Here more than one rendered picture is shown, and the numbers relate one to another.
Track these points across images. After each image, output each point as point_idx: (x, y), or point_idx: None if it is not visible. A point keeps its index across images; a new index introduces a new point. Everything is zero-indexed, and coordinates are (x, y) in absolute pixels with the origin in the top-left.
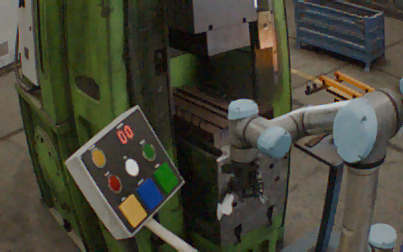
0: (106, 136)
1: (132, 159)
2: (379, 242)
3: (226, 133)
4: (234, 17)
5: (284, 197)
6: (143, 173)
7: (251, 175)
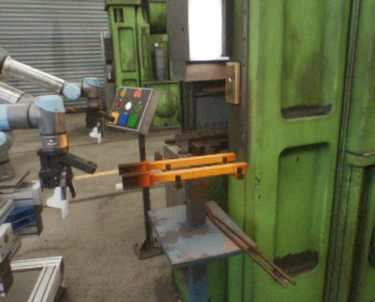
0: (132, 89)
1: (131, 103)
2: None
3: (178, 138)
4: (180, 54)
5: (251, 288)
6: (129, 111)
7: (87, 112)
